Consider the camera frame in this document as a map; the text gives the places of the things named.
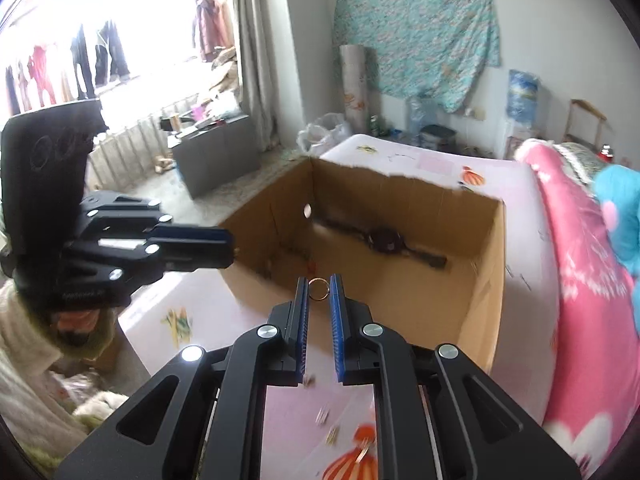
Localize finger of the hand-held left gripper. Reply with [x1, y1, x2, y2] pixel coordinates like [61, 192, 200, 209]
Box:
[80, 195, 234, 244]
[65, 241, 237, 292]

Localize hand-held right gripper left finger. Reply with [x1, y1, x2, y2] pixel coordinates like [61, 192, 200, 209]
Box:
[54, 276, 311, 480]

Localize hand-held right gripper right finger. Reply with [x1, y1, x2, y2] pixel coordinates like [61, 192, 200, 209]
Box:
[327, 274, 583, 480]

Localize black round wristwatch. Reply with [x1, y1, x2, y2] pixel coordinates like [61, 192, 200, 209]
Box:
[312, 215, 448, 271]

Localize brown cardboard box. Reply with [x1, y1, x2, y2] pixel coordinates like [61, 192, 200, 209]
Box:
[217, 156, 507, 376]

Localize person's left forearm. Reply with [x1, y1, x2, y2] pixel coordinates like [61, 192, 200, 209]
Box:
[0, 280, 131, 461]

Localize dark grey cabinet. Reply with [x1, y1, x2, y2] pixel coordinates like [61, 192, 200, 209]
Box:
[167, 114, 263, 198]

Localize hanging red garment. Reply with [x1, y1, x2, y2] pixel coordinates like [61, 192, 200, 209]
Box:
[27, 45, 57, 108]

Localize hanging dark trousers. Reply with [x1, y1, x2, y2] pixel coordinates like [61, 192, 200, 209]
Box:
[70, 25, 97, 101]
[95, 20, 132, 86]

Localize white plastic bag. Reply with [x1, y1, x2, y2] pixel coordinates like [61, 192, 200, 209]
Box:
[298, 112, 353, 156]

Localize person's fluffy green white clothing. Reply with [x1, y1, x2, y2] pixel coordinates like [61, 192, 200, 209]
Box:
[70, 390, 133, 426]

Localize grey window curtain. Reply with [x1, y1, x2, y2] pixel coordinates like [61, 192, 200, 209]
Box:
[230, 0, 281, 153]

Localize pink printed table cover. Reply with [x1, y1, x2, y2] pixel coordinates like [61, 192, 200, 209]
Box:
[120, 132, 561, 480]

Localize hanging brown jacket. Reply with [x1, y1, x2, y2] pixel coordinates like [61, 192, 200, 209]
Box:
[192, 0, 236, 63]

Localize rolled paper tube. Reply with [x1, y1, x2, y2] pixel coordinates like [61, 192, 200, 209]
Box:
[339, 44, 383, 133]

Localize dark round container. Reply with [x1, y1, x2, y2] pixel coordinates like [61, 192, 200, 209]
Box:
[420, 125, 457, 153]

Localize clear plastic water jug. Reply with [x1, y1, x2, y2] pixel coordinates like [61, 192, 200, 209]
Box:
[407, 95, 441, 136]

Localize pink flower blanket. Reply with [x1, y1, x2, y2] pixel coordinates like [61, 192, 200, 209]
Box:
[515, 137, 640, 480]

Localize white water dispenser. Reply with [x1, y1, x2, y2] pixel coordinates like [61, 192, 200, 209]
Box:
[504, 121, 543, 161]

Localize teal floral cloth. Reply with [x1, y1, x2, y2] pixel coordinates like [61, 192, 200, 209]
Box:
[334, 0, 502, 113]

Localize lace trimmed cushion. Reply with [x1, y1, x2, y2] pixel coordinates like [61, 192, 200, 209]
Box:
[550, 142, 616, 181]

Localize blue water bottle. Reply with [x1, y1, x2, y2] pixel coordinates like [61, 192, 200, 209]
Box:
[506, 69, 542, 123]

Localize blue patterned quilt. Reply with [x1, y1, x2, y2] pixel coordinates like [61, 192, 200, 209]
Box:
[592, 165, 640, 336]

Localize wooden chair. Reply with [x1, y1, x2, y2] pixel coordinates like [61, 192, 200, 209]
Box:
[565, 99, 608, 153]

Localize white wall radiator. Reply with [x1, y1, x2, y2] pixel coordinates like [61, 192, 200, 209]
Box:
[90, 95, 201, 191]

